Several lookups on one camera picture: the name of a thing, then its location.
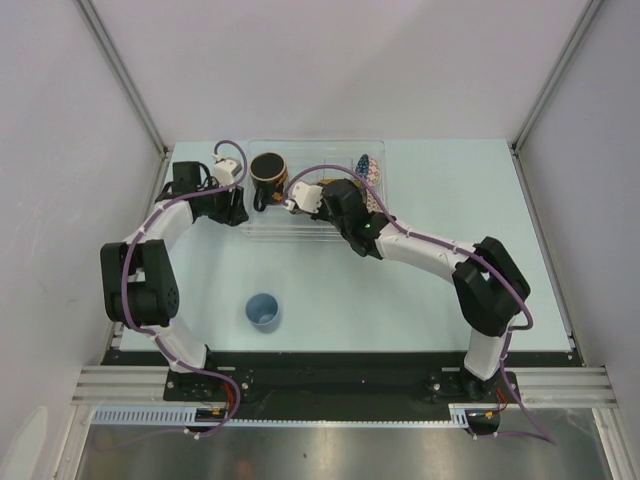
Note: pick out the light blue cup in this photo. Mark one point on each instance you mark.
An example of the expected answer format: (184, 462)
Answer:
(263, 313)

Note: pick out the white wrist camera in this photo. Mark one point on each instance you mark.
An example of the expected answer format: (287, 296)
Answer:
(304, 197)
(227, 171)

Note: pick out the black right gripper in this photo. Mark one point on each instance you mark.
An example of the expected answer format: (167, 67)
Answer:
(321, 214)

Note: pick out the blue triangle pattern bowl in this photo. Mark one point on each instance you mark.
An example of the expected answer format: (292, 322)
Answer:
(369, 170)

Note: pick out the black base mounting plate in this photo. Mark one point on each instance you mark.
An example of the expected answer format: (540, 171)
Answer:
(434, 376)

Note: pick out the brown lattice pattern bowl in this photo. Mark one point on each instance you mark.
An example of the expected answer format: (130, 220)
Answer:
(373, 204)

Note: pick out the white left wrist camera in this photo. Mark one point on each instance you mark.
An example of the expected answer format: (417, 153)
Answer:
(227, 171)

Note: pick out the aluminium frame rail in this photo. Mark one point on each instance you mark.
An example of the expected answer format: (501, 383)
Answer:
(111, 55)

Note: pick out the white wire dish rack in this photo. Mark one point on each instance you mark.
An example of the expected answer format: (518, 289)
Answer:
(277, 224)

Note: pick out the white slotted cable duct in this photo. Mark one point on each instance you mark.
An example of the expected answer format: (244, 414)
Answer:
(156, 416)

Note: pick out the black skull mug red inside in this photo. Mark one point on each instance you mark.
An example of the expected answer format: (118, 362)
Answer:
(269, 177)

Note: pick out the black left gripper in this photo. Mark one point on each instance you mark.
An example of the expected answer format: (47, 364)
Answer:
(235, 214)

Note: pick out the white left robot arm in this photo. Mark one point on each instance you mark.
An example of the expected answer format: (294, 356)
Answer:
(139, 286)

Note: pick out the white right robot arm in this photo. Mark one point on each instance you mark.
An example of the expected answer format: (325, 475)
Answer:
(490, 288)

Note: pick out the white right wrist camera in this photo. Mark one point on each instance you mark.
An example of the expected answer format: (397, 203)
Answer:
(304, 197)

